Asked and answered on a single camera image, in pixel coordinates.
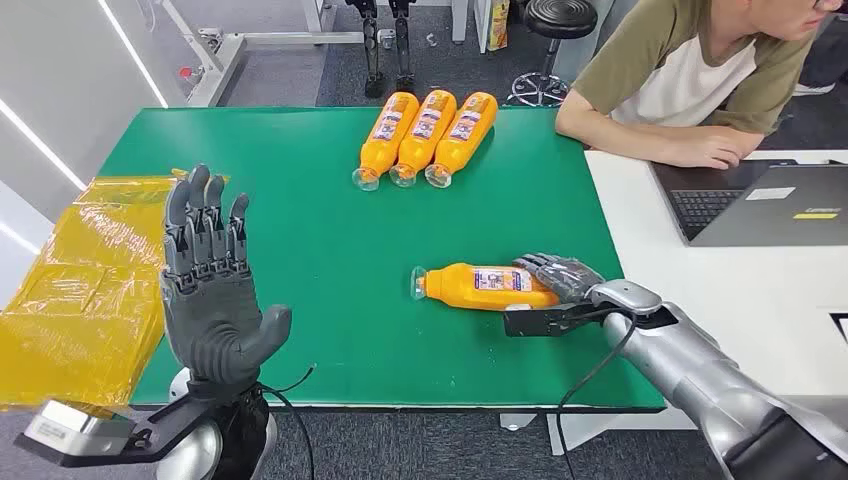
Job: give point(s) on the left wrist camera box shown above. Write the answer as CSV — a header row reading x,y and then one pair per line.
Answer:
x,y
73,430

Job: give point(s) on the black flat desk item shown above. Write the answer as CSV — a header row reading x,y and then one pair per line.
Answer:
x,y
841,326

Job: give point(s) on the black round stool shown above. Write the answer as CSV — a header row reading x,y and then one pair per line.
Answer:
x,y
560,16

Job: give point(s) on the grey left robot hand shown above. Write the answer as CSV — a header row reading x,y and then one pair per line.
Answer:
x,y
208,318

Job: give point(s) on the white metal table frame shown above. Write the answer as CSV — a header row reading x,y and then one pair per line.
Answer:
x,y
222,63

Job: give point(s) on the white shoe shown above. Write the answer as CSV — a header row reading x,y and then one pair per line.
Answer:
x,y
815,89

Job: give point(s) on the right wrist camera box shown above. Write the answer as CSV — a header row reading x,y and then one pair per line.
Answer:
x,y
536,321

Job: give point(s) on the person's left forearm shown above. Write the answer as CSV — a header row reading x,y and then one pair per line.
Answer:
x,y
745,139

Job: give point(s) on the black robot leg stand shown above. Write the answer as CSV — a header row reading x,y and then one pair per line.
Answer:
x,y
371,46
403,46

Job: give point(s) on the green table mat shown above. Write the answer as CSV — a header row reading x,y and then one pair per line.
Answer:
x,y
331,265

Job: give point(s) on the orange juice bottle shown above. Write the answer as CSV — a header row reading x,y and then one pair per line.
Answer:
x,y
464,136
464,286
387,136
424,136

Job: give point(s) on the grey laptop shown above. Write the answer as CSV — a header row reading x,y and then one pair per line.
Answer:
x,y
768,218

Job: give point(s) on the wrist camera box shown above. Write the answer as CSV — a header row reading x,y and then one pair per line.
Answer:
x,y
73,430
536,321

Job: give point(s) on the yellow taped cardboard box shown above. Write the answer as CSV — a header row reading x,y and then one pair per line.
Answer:
x,y
86,285

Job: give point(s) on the white desk foot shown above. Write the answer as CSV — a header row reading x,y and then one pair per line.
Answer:
x,y
596,427

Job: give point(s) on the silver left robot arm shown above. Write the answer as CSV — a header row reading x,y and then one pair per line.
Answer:
x,y
192,457

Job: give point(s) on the person's right hand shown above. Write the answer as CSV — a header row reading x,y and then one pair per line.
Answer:
x,y
712,146

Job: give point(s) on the person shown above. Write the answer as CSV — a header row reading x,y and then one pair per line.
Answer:
x,y
676,73

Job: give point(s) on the person's right forearm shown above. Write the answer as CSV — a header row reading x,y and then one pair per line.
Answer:
x,y
609,132

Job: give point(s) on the yellow printed carton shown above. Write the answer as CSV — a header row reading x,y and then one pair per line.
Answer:
x,y
498,26

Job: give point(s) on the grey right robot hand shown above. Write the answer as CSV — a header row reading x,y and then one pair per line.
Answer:
x,y
570,278

